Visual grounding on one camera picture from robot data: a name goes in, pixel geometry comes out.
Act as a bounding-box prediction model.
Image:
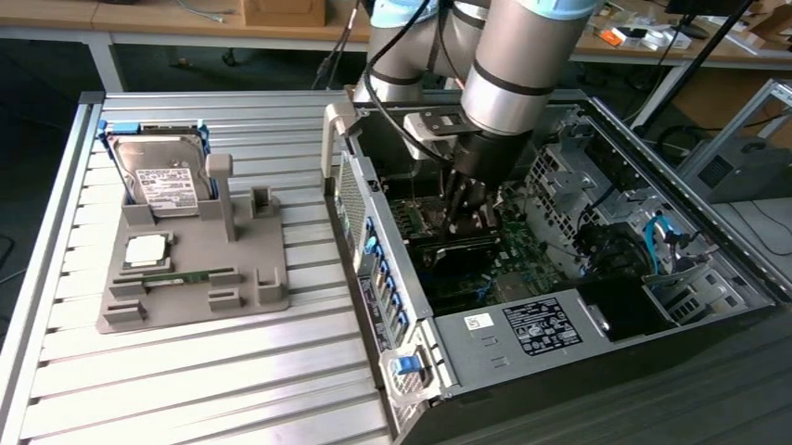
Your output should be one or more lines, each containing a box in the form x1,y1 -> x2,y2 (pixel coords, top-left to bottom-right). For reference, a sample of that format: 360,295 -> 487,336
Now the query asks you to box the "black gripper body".
450,130 -> 534,189

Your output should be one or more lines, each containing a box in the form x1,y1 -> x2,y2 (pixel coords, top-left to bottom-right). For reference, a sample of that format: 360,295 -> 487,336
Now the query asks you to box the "black Nvidia graphics card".
423,229 -> 506,273

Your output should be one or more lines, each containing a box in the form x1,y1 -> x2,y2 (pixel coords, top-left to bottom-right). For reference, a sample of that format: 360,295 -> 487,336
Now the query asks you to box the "perforated metal drive cage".
525,138 -> 619,247

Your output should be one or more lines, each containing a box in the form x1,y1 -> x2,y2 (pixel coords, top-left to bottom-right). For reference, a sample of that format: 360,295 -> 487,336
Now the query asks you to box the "green motherboard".
386,184 -> 570,316

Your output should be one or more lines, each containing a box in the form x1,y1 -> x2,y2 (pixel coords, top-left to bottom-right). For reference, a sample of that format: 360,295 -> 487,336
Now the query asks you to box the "grey chipset heatsink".
494,272 -> 539,302

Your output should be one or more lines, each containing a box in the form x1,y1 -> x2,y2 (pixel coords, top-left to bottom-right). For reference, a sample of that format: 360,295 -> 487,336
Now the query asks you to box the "black expansion slot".
430,286 -> 490,314

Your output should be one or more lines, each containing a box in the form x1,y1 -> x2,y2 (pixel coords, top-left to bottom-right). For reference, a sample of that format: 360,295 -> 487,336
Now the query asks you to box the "grey power supply unit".
431,289 -> 614,386

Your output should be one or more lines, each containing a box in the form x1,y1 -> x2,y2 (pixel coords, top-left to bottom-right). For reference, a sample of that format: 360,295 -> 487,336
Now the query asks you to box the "orange and black box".
597,25 -> 649,47

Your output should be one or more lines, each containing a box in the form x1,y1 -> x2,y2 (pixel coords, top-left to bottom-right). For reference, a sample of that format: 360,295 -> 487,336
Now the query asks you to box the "black stand pole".
630,0 -> 760,135

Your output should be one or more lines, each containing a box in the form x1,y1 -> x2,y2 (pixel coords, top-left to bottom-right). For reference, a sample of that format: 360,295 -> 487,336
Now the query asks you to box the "white tape roll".
642,25 -> 691,52

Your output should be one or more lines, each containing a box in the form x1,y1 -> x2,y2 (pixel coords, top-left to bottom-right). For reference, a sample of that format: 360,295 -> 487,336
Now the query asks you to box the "grey disk bay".
642,261 -> 744,325

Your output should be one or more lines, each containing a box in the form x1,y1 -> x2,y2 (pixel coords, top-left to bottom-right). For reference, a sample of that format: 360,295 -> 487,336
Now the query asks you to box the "grey computer tower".
677,133 -> 792,205

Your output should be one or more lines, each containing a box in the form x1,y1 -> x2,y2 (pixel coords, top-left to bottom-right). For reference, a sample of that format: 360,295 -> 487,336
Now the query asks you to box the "black monitor stand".
665,0 -> 710,38

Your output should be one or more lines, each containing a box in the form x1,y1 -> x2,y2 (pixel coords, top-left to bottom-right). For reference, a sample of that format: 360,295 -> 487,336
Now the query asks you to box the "wooden desk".
0,0 -> 372,92
567,0 -> 792,117

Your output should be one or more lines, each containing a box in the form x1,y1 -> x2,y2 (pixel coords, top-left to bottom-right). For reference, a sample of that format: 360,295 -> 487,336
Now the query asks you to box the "grey plastic parts rack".
94,152 -> 292,336

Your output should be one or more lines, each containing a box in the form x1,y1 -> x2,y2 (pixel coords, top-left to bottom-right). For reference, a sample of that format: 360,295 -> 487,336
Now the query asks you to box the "brown cardboard box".
240,0 -> 327,27

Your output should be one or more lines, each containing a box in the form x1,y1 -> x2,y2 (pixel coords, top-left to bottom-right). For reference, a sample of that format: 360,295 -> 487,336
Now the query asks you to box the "open black PC case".
322,87 -> 792,445

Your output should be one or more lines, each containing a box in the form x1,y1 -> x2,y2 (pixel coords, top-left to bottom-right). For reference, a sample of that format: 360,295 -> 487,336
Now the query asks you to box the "green RAM stick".
141,272 -> 211,285

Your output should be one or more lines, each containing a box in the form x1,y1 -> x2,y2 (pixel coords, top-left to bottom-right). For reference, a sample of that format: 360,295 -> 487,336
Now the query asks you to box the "hard disk in blue carrier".
96,119 -> 215,219

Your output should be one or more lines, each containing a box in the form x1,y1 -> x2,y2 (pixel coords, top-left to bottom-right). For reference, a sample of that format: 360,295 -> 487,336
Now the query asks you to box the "folded brown cardboard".
748,4 -> 792,45

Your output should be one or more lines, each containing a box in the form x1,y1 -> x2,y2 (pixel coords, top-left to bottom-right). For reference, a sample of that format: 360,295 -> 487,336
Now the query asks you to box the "silver CPU chip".
121,235 -> 172,270

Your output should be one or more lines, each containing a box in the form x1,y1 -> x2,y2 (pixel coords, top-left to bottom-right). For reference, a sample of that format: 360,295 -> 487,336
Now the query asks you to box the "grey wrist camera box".
400,108 -> 475,161

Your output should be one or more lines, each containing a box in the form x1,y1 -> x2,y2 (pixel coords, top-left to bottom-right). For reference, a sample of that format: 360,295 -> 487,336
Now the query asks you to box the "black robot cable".
308,0 -> 459,163

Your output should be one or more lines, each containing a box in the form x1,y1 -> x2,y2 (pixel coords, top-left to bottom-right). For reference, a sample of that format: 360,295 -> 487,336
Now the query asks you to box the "light blue wire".
642,210 -> 685,274

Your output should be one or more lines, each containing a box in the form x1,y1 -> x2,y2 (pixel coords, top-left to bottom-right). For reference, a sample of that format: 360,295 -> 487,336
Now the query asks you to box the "aluminium profile frame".
716,77 -> 792,140

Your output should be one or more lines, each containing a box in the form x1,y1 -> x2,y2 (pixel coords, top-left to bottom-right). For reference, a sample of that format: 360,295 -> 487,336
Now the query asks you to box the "grey loose cable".
176,0 -> 240,22

